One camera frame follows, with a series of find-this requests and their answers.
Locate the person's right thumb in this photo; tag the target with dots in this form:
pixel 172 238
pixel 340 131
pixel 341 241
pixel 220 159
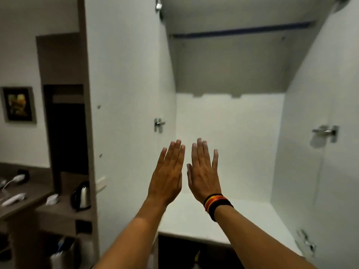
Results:
pixel 190 176

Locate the person's right middle finger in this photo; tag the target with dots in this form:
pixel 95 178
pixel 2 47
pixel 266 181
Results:
pixel 200 152

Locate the person's left hand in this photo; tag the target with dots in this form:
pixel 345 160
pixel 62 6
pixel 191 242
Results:
pixel 165 182

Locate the person's right little finger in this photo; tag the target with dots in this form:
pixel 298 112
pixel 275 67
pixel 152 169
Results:
pixel 215 160

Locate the white wardrobe door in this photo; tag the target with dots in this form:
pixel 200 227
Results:
pixel 322 137
pixel 126 109

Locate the person's left middle finger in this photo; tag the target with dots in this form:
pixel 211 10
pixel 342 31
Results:
pixel 176 153

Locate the brown wooden desk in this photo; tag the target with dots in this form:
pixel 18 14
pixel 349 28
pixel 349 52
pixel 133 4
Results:
pixel 19 210

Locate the white wardrobe cabinet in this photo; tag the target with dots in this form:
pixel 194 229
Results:
pixel 232 114

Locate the person's right forearm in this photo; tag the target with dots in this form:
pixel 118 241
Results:
pixel 252 240

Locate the steel electric kettle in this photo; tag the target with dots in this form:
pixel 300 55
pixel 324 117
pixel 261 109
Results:
pixel 81 196

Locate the framed wall picture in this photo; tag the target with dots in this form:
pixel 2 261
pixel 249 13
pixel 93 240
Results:
pixel 18 105

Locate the person's left little finger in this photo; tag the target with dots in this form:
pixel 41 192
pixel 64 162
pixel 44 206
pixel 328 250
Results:
pixel 162 158

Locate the person's right hand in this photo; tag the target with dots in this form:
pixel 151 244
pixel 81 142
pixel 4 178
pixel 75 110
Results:
pixel 203 182

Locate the white crumpled packet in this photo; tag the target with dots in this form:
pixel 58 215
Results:
pixel 52 200

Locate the blue clothes rail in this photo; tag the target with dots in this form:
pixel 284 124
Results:
pixel 241 30

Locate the brown shelf unit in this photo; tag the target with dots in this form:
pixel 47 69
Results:
pixel 64 131

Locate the black red yellow wristband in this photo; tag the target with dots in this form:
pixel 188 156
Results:
pixel 217 205

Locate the waste bin with liner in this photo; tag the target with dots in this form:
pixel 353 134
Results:
pixel 66 253

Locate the white wall switch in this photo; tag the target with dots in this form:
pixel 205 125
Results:
pixel 101 184

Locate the person's left forearm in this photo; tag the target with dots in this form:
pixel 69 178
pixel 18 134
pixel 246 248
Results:
pixel 131 235

